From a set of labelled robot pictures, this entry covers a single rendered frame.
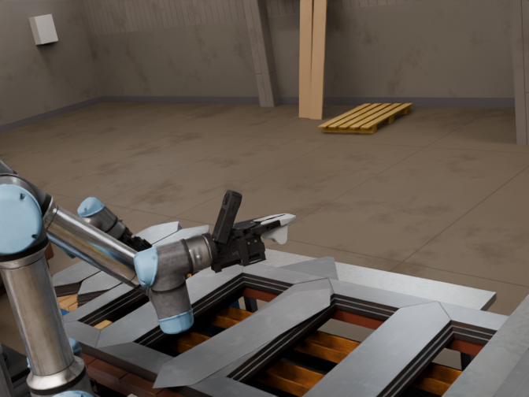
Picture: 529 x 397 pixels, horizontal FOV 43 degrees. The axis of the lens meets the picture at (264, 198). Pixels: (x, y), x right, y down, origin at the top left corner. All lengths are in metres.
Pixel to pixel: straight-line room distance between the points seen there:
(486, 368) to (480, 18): 6.91
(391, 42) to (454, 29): 0.89
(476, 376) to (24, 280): 0.99
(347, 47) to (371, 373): 7.64
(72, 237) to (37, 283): 0.16
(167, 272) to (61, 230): 0.24
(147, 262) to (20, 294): 0.25
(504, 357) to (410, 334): 0.51
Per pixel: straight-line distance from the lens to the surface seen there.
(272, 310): 2.37
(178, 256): 1.40
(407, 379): 2.01
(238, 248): 1.44
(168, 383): 2.11
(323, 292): 2.43
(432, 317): 2.22
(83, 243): 1.49
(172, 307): 1.44
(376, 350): 2.08
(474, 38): 8.40
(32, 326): 1.40
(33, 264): 1.35
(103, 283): 2.94
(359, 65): 9.30
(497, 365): 1.66
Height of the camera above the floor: 1.98
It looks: 19 degrees down
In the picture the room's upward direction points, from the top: 10 degrees counter-clockwise
